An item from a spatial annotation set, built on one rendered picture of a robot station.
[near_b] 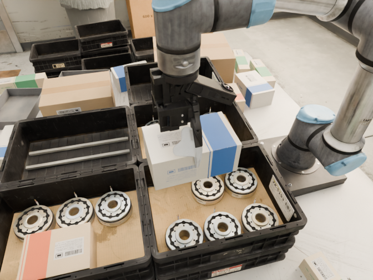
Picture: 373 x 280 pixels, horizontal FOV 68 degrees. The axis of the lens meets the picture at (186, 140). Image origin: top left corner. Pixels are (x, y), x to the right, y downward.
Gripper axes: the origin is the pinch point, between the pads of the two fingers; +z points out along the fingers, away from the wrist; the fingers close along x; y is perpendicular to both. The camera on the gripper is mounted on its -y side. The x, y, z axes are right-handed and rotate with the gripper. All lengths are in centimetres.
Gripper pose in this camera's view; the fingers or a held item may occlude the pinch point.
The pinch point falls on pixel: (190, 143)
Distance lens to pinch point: 64.0
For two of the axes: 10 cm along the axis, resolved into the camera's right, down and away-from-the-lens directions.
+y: -9.6, 2.1, -2.0
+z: 0.1, 7.1, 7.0
